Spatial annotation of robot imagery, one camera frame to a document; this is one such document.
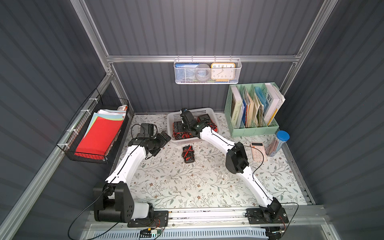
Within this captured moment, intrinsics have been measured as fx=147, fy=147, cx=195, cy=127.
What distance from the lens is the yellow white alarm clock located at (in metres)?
0.89

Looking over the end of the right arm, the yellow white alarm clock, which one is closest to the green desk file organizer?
the yellow white alarm clock

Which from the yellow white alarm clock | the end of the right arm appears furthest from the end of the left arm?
the yellow white alarm clock

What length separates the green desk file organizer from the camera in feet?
3.13
